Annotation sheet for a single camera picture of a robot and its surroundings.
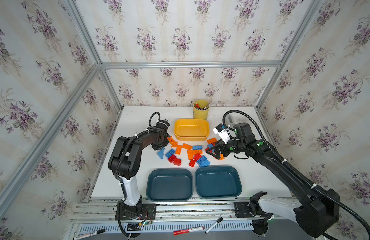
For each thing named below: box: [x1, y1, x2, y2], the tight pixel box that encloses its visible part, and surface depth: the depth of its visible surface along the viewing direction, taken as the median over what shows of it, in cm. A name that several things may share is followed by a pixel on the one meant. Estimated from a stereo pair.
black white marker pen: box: [205, 217, 224, 234], surface depth 71 cm
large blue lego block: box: [196, 155, 211, 168], surface depth 91 cm
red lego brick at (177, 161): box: [173, 158, 182, 166], surface depth 92 cm
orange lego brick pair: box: [187, 149, 203, 160], surface depth 95 cm
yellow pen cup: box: [193, 99, 210, 120], surface depth 106 cm
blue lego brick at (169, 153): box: [165, 148, 176, 159], surface depth 95 cm
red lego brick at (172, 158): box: [167, 154, 177, 164], surface depth 92 cm
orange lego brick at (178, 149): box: [175, 145, 182, 155], surface depth 97 cm
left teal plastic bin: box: [146, 168, 194, 202], surface depth 84 cm
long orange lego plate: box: [167, 136, 178, 148], surface depth 100 cm
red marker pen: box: [173, 226, 204, 236], surface depth 69 cm
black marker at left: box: [73, 228, 106, 240], surface depth 68 cm
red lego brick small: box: [189, 159, 196, 168], surface depth 90 cm
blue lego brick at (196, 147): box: [192, 145, 203, 151], surface depth 97 cm
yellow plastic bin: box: [174, 118, 210, 142], surface depth 108 cm
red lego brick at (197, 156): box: [193, 152, 202, 161], surface depth 92 cm
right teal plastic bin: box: [194, 165, 243, 198], surface depth 84 cm
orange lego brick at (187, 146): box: [181, 143, 193, 150], surface depth 100 cm
